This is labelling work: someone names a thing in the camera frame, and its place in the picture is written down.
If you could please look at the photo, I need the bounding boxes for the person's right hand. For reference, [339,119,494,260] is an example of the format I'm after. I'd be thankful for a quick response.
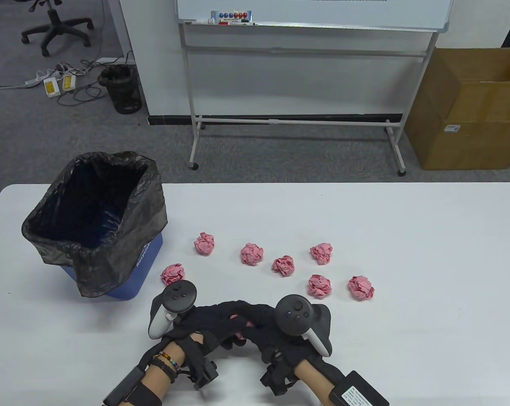
[241,303,325,365]

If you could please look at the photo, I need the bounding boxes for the person's left hand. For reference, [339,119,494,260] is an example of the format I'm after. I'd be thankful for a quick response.
[164,300,250,352]

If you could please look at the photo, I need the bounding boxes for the pink paper ball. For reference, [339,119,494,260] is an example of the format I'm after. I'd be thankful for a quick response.
[230,312,257,340]

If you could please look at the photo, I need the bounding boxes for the blue recycling bin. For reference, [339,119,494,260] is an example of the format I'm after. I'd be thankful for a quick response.
[21,151,169,301]

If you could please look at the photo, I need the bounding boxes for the person's right forearm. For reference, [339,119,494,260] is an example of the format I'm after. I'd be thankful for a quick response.
[295,359,338,406]

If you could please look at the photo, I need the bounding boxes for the black white motion controller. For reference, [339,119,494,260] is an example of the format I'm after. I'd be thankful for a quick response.
[275,295,333,357]
[148,280,197,340]

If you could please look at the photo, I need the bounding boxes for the black labelled sensor box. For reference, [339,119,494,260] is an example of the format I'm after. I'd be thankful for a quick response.
[328,371,390,406]
[103,366,147,406]

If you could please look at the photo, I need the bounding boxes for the black mesh wastebasket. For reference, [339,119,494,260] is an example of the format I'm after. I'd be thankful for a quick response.
[98,64,143,114]

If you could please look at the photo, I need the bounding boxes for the large brown cardboard box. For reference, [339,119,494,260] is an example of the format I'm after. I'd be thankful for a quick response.
[405,47,510,170]

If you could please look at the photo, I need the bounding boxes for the box of coloured magnets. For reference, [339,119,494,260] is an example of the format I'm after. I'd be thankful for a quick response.
[211,11,253,22]

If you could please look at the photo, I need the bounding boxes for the white rolling whiteboard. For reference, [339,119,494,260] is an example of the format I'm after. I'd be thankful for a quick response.
[175,0,454,176]

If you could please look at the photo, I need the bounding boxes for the office chair base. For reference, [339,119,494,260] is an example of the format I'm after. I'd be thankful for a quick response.
[21,0,94,57]

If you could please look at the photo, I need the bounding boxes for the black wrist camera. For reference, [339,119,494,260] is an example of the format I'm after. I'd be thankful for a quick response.
[260,359,300,396]
[191,359,218,390]

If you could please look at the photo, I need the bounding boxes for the black braided bracelet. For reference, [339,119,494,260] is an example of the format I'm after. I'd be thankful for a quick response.
[151,357,178,382]

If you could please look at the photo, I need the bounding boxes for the tangle of black floor cables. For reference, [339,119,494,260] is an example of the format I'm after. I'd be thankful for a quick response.
[58,51,135,106]

